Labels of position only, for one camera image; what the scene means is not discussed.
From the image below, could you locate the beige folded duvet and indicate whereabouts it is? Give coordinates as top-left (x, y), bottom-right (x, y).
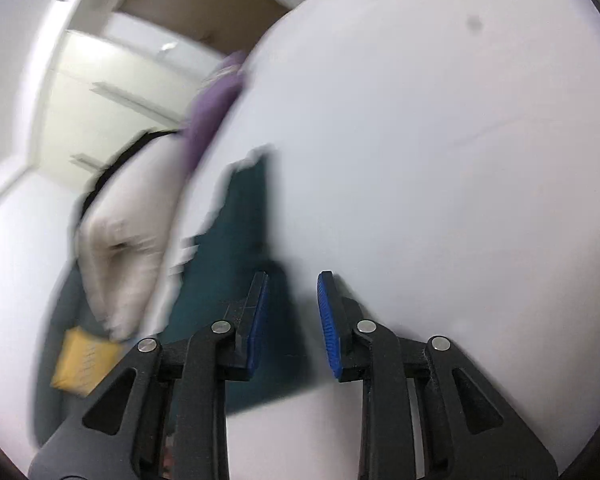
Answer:
top-left (76, 133), bottom-right (188, 341)

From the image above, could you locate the yellow cushion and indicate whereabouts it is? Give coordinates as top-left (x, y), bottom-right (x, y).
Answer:
top-left (50, 327), bottom-right (123, 396)

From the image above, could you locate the black garment on duvet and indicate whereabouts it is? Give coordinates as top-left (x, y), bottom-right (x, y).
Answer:
top-left (76, 130), bottom-right (180, 222)

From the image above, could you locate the purple cushion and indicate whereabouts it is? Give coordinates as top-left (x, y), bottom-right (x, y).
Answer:
top-left (181, 51), bottom-right (247, 174)

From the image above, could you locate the brown door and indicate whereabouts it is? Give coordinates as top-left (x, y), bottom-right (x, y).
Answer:
top-left (118, 0), bottom-right (289, 54)

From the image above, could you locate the grey upholstered headboard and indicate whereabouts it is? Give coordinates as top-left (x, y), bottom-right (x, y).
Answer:
top-left (32, 262), bottom-right (108, 448)

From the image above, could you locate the dark green knit sweater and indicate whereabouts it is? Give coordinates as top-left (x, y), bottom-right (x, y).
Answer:
top-left (159, 154), bottom-right (313, 414)

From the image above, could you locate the white wardrobe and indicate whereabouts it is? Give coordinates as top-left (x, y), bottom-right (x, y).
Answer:
top-left (34, 30), bottom-right (222, 191)

